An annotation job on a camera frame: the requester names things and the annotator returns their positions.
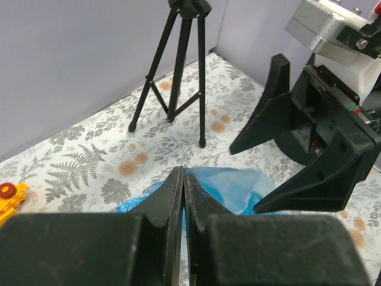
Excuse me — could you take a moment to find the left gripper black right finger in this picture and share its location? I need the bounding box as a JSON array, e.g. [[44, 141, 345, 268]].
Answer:
[[184, 173, 370, 285]]

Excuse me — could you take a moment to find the black music stand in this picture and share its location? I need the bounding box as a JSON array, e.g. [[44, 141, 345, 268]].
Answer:
[[128, 0, 212, 148]]

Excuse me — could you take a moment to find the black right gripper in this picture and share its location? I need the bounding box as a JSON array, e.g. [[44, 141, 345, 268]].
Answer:
[[229, 54, 380, 213]]

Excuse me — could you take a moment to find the blue trash bag roll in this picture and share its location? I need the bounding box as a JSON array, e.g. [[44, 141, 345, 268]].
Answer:
[[115, 167, 276, 215]]

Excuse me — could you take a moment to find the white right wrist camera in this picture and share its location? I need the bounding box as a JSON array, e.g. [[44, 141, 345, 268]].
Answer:
[[286, 1, 380, 107]]

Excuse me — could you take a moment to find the floral patterned table mat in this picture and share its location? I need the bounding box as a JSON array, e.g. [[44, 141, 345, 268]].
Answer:
[[0, 53, 381, 286]]

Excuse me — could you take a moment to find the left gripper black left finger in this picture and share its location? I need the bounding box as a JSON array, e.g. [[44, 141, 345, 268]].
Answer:
[[1, 167, 184, 285]]

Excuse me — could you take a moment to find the yellow toy block house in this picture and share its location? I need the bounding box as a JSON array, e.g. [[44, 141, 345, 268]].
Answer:
[[0, 182, 30, 226]]

